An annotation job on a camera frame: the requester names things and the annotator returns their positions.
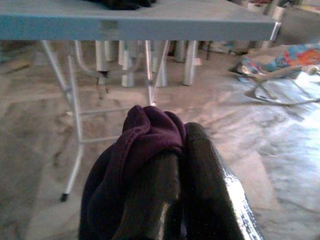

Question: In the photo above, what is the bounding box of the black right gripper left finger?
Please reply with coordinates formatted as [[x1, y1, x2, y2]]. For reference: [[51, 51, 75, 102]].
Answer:
[[112, 149, 182, 240]]

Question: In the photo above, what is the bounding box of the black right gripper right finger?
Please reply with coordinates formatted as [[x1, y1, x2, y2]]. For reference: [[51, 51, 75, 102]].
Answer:
[[179, 121, 265, 240]]

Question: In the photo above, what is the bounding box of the dark purple garment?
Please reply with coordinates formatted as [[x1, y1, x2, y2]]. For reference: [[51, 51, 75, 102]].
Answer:
[[77, 104, 187, 240]]

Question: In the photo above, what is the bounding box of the black garment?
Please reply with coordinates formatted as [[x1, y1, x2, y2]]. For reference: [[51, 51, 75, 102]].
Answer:
[[82, 0, 157, 11]]

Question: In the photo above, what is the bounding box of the colourful baby bouncer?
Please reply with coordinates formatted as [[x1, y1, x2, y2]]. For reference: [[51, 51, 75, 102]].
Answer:
[[228, 43, 320, 107]]

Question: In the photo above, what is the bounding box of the grey folding table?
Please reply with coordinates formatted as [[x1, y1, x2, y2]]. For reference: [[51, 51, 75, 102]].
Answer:
[[0, 0, 282, 203]]

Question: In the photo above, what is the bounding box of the white plastic stool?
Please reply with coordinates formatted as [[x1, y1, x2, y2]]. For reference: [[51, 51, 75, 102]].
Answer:
[[149, 39, 200, 88], [94, 39, 137, 88]]

